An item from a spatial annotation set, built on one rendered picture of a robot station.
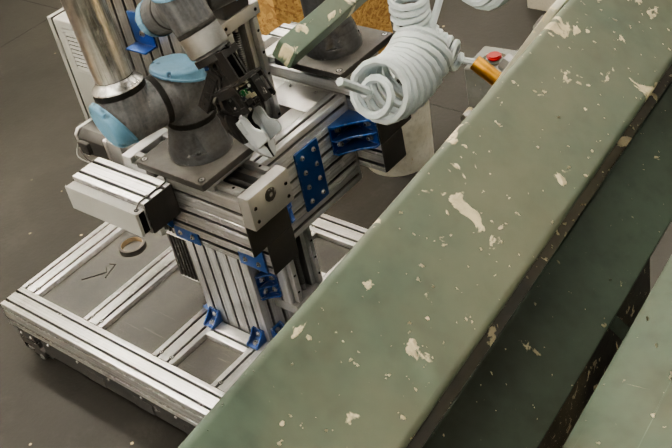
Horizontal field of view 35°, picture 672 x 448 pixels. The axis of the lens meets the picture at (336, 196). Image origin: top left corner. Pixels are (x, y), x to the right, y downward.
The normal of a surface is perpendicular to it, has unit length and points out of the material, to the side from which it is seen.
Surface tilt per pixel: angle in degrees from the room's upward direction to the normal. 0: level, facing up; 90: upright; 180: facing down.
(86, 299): 0
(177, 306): 0
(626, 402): 0
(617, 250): 36
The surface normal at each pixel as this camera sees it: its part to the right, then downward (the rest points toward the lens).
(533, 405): 0.33, -0.52
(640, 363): -0.18, -0.79
